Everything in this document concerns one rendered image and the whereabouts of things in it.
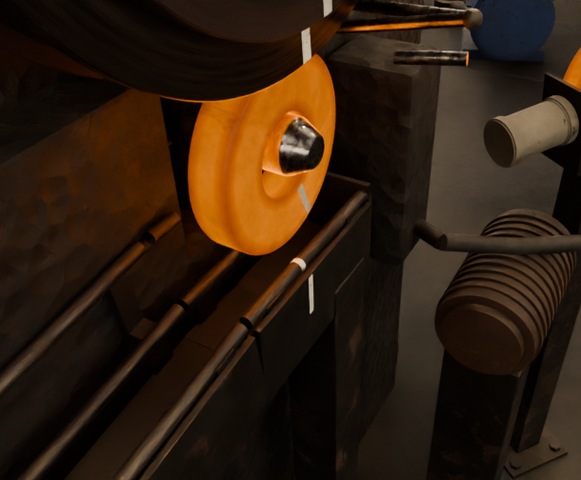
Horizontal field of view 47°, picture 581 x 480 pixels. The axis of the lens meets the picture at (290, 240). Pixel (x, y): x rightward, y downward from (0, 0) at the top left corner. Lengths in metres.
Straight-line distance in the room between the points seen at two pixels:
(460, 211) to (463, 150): 0.32
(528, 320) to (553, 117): 0.23
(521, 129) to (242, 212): 0.43
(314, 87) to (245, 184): 0.10
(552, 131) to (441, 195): 1.10
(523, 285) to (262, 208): 0.43
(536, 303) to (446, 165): 1.25
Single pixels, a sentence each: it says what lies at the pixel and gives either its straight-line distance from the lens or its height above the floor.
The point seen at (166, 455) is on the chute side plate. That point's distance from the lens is 0.46.
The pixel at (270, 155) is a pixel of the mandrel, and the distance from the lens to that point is 0.47.
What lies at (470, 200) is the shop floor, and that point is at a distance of 1.91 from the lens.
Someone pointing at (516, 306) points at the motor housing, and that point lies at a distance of 0.81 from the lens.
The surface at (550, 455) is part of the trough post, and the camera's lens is 1.34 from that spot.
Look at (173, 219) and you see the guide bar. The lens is 0.53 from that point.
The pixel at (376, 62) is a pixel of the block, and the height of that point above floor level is 0.80.
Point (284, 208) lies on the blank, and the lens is 0.51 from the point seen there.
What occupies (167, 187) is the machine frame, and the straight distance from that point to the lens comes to 0.53.
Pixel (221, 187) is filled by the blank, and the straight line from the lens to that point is 0.44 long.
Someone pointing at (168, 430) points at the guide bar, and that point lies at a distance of 0.46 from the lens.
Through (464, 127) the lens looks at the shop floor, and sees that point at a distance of 2.26.
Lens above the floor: 1.07
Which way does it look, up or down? 38 degrees down
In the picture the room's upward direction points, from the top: 3 degrees counter-clockwise
